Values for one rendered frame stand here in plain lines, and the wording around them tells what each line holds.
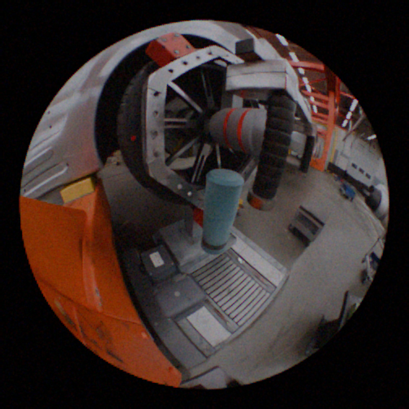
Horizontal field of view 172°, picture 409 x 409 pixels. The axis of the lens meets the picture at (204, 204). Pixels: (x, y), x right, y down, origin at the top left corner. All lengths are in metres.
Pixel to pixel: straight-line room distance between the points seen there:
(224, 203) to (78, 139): 0.45
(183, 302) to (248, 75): 0.53
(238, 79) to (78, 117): 0.40
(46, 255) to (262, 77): 0.30
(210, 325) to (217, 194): 0.67
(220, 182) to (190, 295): 0.36
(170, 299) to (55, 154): 0.58
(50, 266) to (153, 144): 0.27
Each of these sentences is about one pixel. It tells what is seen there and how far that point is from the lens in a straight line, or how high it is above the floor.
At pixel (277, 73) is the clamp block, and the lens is 0.17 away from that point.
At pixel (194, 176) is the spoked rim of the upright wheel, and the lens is 0.48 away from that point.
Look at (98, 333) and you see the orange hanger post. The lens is 0.16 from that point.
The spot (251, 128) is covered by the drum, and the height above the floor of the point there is 0.85.
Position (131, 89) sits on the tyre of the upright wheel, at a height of 0.96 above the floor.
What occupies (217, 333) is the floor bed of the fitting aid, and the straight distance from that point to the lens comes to 0.77.
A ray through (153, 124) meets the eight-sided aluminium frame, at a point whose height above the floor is 0.85.
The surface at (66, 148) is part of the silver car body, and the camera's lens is 0.45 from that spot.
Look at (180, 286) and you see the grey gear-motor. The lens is 0.46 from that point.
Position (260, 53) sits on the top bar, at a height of 0.95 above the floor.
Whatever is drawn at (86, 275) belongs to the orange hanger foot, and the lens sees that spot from 0.23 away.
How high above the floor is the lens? 0.84
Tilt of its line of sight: 34 degrees down
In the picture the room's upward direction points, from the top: 5 degrees clockwise
